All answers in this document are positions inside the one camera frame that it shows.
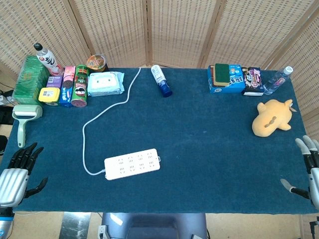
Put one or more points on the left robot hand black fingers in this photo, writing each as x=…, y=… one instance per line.
x=12, y=183

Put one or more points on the right robot hand grey fingers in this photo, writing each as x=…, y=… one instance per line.
x=311, y=159

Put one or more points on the dark robot base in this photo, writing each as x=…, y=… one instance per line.
x=152, y=225

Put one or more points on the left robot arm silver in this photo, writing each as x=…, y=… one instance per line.
x=4, y=222

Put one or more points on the white power strip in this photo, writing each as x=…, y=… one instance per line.
x=132, y=163

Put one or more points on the yellow plush toy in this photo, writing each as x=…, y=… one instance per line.
x=271, y=118

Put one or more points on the green lint roller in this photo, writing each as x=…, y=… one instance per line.
x=25, y=119

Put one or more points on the clear water bottle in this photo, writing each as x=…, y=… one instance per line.
x=276, y=81

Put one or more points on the yellow lidded small box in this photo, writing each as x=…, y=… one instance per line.
x=49, y=94

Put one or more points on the dark snack bag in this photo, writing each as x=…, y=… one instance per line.
x=253, y=79

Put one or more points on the green tea box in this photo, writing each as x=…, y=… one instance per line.
x=28, y=79

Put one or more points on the purple small box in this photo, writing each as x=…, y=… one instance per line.
x=54, y=81

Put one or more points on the pink blue cookie box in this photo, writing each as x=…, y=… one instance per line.
x=67, y=87

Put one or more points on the green Pringles can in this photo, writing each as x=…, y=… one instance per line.
x=80, y=87

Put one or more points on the green yellow sponge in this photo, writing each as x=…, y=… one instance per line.
x=220, y=73

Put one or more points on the white bottle black cap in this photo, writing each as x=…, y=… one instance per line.
x=47, y=59

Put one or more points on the wet wipes pack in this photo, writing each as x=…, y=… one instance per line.
x=104, y=83

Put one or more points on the instant noodle cup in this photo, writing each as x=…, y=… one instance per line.
x=97, y=62

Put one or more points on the blue carpet table mat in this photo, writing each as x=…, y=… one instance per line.
x=154, y=139

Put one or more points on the white blue spray bottle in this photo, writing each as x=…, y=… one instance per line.
x=161, y=79

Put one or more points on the woven folding screen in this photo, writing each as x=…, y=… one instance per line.
x=159, y=32

